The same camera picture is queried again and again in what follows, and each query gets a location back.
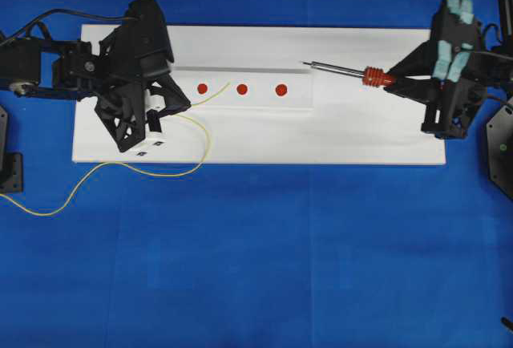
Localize red handled soldering iron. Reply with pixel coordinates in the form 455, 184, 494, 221
301, 61, 396, 87

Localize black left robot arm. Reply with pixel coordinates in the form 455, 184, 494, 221
1, 22, 192, 152

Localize black left camera cable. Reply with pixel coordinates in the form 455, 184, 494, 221
0, 9, 133, 47

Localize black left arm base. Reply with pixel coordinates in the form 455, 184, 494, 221
0, 107, 23, 194

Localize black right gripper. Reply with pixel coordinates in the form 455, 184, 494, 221
384, 41, 487, 140

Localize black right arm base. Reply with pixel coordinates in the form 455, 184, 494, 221
486, 99, 512, 200

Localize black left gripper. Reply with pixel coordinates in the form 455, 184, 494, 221
51, 26, 192, 152

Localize white solder holder block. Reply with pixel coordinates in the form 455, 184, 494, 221
131, 91, 166, 157

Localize red dot mark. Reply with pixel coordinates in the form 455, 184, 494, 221
236, 83, 248, 95
197, 83, 208, 95
275, 83, 288, 97

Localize white work board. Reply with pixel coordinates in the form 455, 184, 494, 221
72, 26, 446, 165

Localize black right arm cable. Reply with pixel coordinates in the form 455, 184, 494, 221
467, 22, 513, 60

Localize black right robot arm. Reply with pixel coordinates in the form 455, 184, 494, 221
385, 22, 512, 140

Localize middle red dot mark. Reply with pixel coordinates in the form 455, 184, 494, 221
236, 83, 248, 95

